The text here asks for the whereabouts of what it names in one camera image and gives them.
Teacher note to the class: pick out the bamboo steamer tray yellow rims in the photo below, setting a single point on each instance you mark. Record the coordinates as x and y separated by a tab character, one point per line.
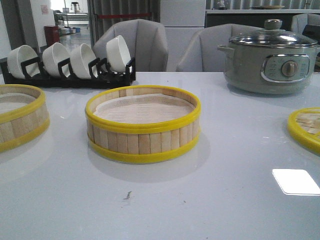
143	143
24	124

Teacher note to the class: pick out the yellow woven bamboo steamer lid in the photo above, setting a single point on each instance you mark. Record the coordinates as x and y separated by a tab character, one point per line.
303	126

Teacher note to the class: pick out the white steamer liner cloth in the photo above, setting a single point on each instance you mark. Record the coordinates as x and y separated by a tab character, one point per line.
144	109
13	101

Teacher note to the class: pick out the black bowl rack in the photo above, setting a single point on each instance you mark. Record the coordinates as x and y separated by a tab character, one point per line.
100	75

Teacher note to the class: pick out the grey upholstered chair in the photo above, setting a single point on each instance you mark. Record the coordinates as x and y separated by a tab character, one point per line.
202	54
146	41
300	21

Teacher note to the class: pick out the white ceramic bowl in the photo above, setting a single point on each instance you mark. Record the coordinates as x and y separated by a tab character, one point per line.
16	57
118	54
52	56
80	57

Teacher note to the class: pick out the white refrigerator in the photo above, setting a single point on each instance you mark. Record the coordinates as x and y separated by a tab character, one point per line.
181	19

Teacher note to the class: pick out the green electric cooking pot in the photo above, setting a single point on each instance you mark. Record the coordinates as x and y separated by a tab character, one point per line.
274	70

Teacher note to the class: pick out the red fire extinguisher box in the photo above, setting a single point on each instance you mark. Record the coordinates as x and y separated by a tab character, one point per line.
51	34

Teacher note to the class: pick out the glass pot lid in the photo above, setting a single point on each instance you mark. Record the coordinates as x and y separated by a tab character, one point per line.
272	35

